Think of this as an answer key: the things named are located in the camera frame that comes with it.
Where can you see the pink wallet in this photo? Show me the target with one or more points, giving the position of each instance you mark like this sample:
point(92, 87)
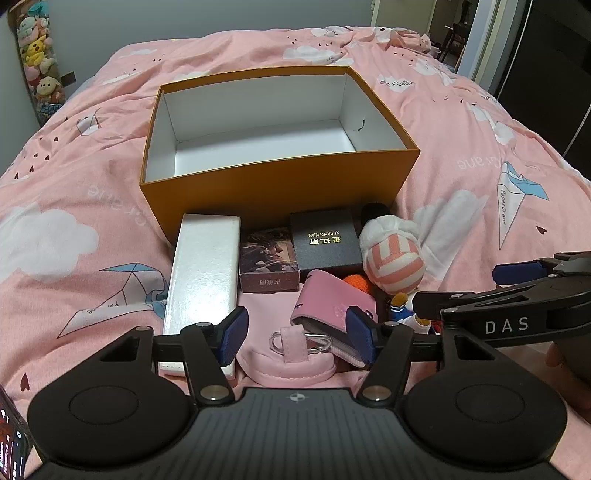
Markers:
point(323, 300)

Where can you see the white pink striped plush toy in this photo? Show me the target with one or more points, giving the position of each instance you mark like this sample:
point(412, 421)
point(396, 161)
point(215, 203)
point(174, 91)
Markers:
point(392, 263)

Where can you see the dark wooden chair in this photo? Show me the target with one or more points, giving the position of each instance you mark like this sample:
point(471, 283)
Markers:
point(455, 41)

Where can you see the person's right hand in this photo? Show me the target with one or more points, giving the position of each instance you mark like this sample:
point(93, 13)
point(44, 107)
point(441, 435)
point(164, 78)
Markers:
point(553, 357)

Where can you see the orange cardboard box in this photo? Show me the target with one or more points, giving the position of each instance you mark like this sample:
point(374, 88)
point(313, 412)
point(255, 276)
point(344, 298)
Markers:
point(277, 194)

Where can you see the smartphone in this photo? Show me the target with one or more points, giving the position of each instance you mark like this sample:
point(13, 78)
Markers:
point(11, 438)

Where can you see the pink mini backpack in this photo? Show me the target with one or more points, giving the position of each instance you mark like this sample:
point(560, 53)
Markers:
point(277, 374)

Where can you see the black wardrobe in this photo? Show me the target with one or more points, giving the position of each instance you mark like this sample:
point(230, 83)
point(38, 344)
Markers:
point(540, 60)

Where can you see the orange pom-pom ball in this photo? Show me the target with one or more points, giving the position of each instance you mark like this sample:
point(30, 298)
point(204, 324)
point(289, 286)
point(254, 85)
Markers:
point(358, 282)

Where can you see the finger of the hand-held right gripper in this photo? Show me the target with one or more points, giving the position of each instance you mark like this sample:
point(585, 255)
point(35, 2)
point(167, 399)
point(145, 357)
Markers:
point(517, 273)
point(434, 303)

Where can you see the white door frame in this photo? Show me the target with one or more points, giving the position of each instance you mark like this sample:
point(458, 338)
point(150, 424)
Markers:
point(475, 32)

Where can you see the pink printed blanket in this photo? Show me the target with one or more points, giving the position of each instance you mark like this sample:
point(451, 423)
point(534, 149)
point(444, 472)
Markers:
point(69, 184)

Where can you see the dark illustrated card box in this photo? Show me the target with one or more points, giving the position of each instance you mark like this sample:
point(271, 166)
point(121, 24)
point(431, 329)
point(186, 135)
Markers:
point(270, 263)

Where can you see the long white box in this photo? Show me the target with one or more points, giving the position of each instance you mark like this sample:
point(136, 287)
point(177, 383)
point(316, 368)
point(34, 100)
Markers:
point(203, 277)

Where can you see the silver carabiner clip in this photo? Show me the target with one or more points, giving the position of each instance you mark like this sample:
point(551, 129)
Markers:
point(323, 349)

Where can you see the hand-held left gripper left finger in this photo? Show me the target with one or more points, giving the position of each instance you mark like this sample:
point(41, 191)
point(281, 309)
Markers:
point(235, 330)

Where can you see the black box with gold lettering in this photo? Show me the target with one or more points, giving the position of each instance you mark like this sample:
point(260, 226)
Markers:
point(323, 244)

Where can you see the black round object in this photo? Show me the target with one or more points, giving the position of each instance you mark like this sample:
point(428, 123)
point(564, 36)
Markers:
point(375, 210)

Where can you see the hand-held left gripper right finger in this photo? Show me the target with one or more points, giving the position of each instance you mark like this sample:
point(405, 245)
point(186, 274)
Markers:
point(358, 332)

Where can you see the tube of plush toys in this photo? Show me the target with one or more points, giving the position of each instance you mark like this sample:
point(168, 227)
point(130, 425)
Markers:
point(39, 60)

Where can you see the small sailor duck figure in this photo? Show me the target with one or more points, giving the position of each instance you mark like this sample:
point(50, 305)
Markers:
point(400, 308)

